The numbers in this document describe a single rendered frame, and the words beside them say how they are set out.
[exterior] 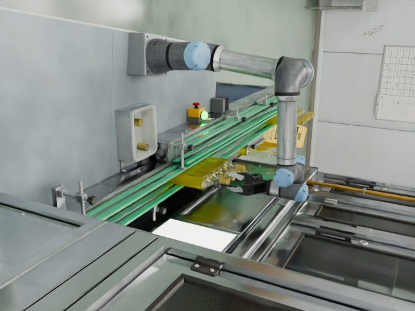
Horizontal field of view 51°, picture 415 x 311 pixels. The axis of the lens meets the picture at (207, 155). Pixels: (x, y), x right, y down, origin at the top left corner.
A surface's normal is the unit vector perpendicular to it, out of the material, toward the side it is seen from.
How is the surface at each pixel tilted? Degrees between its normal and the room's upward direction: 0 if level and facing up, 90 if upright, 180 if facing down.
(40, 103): 0
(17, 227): 90
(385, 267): 90
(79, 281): 90
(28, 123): 0
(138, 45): 90
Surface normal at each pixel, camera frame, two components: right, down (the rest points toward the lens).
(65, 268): 0.00, -0.95
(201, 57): 0.82, 0.11
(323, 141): -0.46, 0.28
